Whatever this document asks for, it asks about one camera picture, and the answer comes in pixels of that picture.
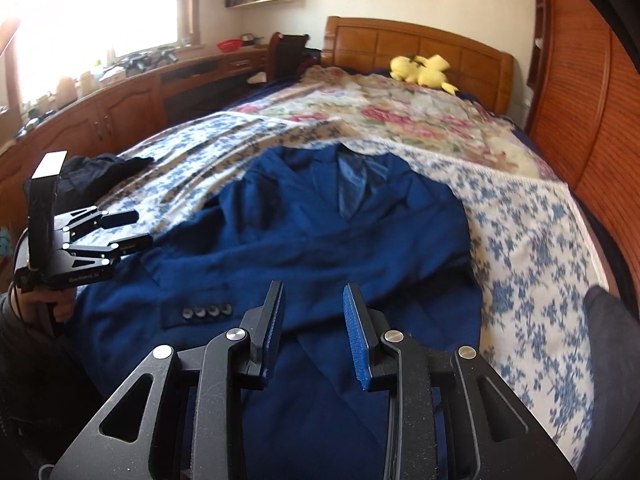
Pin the wooden chair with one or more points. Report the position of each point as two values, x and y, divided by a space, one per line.
287 55

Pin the grey garment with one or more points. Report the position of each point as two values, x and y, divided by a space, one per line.
602 350

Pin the wooden desk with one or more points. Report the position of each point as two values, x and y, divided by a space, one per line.
125 105

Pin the black gadget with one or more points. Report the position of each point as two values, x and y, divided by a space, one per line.
140 60

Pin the black cloth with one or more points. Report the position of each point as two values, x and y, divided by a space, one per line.
95 172

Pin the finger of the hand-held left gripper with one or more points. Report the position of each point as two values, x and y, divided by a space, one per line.
120 218
135 244

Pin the pink floral blanket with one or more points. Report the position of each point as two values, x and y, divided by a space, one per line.
415 115

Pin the person's left hand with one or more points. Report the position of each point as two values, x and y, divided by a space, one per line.
67 305

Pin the blue suit jacket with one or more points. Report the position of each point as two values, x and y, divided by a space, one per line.
320 240

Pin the yellow plush toy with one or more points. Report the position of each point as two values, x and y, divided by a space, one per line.
425 72

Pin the beige jar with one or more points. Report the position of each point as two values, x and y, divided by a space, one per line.
66 92

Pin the blue floral bedsheet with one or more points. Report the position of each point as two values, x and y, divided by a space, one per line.
525 260

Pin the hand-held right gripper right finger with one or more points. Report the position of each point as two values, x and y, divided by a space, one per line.
356 340

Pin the person's left forearm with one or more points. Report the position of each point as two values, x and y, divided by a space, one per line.
20 370

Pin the red bowl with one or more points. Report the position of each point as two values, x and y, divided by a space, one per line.
228 45

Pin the wooden wardrobe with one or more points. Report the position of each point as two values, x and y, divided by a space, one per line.
590 110

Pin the window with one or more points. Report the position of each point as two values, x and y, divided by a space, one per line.
100 10

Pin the wooden headboard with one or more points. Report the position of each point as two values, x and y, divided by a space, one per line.
370 42

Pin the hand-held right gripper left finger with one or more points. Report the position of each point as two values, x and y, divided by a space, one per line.
267 340

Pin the white cloth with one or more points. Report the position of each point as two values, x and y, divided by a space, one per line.
257 79

